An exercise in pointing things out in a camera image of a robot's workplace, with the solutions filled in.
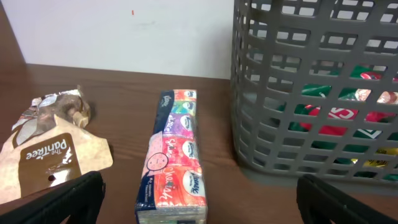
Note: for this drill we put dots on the grey plastic basket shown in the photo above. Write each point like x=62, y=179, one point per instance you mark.
x=284, y=40

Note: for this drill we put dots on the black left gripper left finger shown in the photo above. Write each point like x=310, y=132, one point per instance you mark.
x=78, y=201

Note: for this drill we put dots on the Kleenex tissue multipack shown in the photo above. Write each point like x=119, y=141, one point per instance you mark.
x=172, y=188

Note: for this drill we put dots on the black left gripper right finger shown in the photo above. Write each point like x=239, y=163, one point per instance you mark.
x=322, y=203

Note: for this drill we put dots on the beige Pantree snack bag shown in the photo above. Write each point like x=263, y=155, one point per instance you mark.
x=49, y=146

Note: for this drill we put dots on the green Nescafe coffee bag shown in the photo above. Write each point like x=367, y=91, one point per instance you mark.
x=343, y=127

